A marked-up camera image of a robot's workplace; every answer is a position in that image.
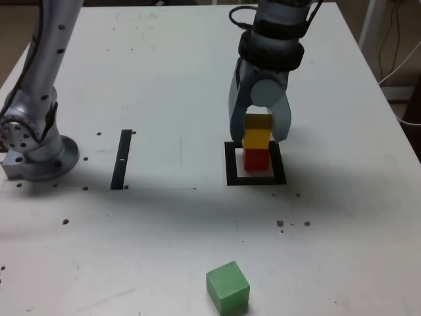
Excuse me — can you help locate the black camera cable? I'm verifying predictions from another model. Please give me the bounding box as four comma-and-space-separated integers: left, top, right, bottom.
228, 0, 326, 31

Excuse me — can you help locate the black tape strip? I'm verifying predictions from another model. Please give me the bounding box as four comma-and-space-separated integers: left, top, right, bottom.
110, 129, 133, 191

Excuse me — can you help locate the black hanging cable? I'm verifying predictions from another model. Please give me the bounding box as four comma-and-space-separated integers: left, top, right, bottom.
377, 0, 402, 80

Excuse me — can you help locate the yellow cube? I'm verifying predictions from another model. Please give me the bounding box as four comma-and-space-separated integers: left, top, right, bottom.
241, 113, 274, 150

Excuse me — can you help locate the green cube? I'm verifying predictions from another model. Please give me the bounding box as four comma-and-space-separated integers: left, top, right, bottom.
205, 260, 251, 316

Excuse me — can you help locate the white frame leg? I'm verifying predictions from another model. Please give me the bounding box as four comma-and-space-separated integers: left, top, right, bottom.
357, 0, 378, 62

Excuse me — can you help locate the red cube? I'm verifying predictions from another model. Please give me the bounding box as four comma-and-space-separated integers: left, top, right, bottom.
243, 147, 271, 172

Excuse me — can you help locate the black tape square outline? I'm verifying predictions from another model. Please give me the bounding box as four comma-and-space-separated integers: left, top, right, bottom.
224, 140, 287, 187

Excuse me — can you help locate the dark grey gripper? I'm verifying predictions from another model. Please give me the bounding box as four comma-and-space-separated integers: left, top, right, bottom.
228, 58, 294, 144

